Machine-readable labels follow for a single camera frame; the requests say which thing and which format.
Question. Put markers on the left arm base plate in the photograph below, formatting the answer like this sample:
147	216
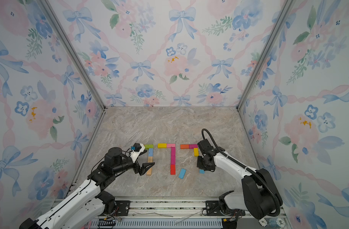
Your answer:
123	207

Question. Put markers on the yellow block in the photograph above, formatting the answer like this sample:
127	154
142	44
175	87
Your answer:
162	145
196	152

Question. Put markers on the tan block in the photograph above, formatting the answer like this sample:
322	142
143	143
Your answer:
150	159
149	172

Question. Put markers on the white cable duct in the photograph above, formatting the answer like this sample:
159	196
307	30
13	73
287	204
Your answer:
145	223

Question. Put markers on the green block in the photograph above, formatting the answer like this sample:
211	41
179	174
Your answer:
148	146

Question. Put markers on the orange block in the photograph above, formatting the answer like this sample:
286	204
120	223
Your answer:
184	146

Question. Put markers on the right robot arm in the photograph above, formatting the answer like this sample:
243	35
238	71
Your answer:
260	196

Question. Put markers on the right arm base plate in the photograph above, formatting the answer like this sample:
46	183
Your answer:
212	208

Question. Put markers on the white blue object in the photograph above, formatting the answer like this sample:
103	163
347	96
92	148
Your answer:
272	222

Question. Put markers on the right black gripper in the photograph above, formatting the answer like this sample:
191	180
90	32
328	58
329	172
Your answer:
199	165

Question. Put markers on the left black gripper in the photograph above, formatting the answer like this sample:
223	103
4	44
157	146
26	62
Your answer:
143	170

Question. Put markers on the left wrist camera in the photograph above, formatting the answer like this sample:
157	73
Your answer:
136	150

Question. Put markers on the light blue block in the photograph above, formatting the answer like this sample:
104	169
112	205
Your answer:
150	152

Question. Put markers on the blue block bottom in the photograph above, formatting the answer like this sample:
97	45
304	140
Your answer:
182	173

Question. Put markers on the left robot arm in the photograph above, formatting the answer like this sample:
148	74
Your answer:
90	199

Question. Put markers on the magenta block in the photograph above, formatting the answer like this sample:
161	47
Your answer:
173	160
173	151
192	146

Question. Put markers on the red block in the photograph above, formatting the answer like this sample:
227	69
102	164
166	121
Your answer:
172	169

